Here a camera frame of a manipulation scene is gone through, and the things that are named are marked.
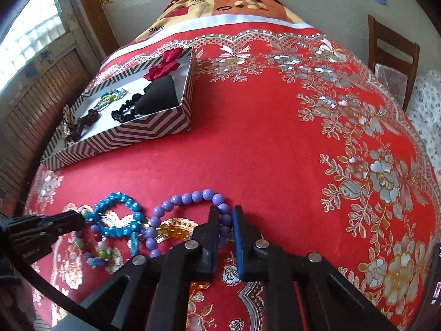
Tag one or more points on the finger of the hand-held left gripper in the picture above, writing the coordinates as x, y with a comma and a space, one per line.
38, 239
58, 219

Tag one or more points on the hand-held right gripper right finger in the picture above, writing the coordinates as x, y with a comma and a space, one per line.
238, 241

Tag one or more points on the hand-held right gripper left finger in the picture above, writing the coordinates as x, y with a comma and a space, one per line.
203, 248

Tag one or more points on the striped cardboard box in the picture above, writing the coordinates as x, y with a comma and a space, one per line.
137, 134

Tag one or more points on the black scrunchie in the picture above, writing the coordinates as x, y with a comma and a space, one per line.
124, 110

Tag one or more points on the black velvet bow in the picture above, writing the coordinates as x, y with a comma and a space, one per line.
155, 94

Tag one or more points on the red velvet bow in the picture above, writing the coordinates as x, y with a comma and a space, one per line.
162, 69

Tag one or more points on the person's left forearm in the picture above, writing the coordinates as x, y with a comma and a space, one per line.
15, 303

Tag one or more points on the window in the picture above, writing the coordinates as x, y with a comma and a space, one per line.
31, 34

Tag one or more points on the black phone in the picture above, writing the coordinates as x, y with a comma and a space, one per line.
434, 282

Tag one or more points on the clear covered chair cushion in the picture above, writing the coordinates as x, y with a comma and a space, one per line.
392, 82

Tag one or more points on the floral sofa cover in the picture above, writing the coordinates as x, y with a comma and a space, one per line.
427, 110

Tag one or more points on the orange patterned blanket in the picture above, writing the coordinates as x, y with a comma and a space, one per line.
224, 7

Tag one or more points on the wooden chair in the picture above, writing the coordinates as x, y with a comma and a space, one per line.
392, 38

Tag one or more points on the wooden slatted wall panel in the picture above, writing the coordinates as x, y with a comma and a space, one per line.
38, 110

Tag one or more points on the brown wooden door frame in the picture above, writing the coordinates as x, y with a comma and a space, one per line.
93, 10

